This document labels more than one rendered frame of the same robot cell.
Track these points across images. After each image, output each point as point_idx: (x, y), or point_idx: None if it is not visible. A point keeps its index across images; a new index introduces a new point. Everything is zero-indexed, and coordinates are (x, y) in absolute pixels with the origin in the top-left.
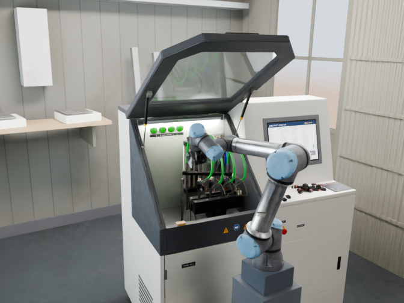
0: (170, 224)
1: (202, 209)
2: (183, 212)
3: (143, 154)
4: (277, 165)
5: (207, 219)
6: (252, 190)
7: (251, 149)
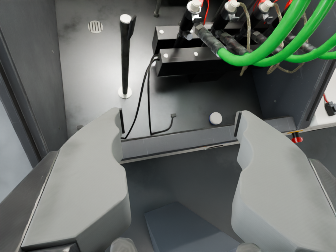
0: None
1: (176, 71)
2: (127, 80)
3: None
4: None
5: (172, 141)
6: (310, 70)
7: None
